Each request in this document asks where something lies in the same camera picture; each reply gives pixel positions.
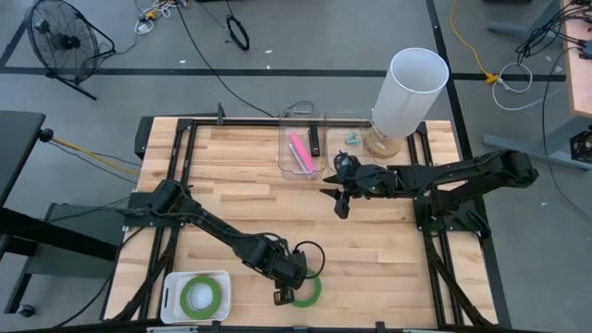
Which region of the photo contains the small black box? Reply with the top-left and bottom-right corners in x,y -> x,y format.
569,129 -> 592,162

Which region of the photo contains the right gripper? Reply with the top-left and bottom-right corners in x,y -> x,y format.
319,151 -> 399,220

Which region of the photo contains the black floor fan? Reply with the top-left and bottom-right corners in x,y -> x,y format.
25,0 -> 117,102

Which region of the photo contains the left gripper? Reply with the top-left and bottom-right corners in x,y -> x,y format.
244,234 -> 309,306

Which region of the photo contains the yellow extension cable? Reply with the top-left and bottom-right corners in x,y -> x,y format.
449,0 -> 500,85

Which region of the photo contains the short black bar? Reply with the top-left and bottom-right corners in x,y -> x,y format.
308,123 -> 321,157

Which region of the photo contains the black cable bundle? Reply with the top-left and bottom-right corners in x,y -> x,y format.
515,0 -> 592,66

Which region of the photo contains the black cable coil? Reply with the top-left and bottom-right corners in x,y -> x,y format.
225,14 -> 251,52

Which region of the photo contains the wooden desk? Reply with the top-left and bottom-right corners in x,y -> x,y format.
561,0 -> 592,117

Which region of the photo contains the grey black cart base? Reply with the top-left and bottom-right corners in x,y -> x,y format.
0,203 -> 126,318

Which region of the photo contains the yellow cord black knob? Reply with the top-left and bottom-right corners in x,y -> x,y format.
39,128 -> 140,177

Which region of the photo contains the black side table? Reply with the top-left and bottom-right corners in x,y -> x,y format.
0,110 -> 47,207

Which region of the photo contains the white shade wooden base lamp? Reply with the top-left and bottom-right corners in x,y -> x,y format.
364,47 -> 450,160

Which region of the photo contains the white cable bundle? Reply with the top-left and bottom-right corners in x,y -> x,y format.
133,0 -> 191,36

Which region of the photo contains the green masking tape roll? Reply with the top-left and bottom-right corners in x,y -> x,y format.
290,266 -> 323,309
179,276 -> 223,320

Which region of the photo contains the white cable loop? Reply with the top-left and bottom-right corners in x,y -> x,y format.
491,62 -> 570,112

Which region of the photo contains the black aluminium table frame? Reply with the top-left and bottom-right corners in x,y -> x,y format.
110,104 -> 499,330

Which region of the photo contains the clear plastic bin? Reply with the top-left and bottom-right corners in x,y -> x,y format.
325,108 -> 378,180
277,100 -> 328,181

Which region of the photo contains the white plastic tray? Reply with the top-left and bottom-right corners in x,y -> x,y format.
160,270 -> 232,325

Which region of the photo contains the grey desk leg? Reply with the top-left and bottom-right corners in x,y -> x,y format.
483,113 -> 592,170
487,0 -> 563,38

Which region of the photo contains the pink stapler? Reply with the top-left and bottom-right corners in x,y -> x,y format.
288,132 -> 319,176

